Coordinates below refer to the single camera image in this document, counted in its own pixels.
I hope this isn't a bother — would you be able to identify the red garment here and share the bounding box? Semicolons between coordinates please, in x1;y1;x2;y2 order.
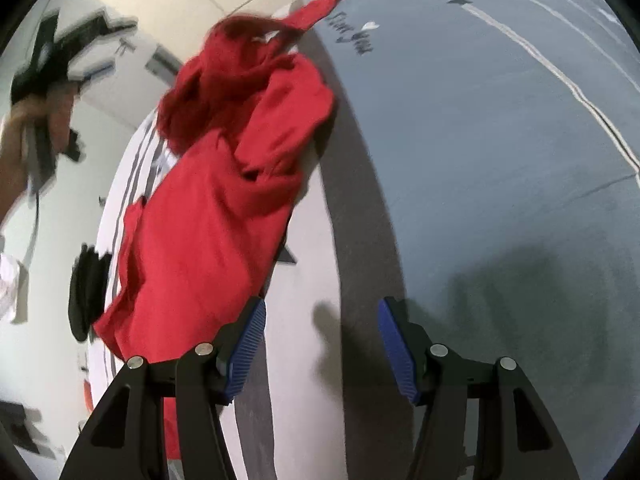
92;0;354;461

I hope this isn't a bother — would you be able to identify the person's left hand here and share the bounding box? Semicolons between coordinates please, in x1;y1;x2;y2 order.
1;82;78;221

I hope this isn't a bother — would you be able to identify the blue-grey striped quilt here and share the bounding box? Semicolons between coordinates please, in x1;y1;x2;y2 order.
223;0;639;479

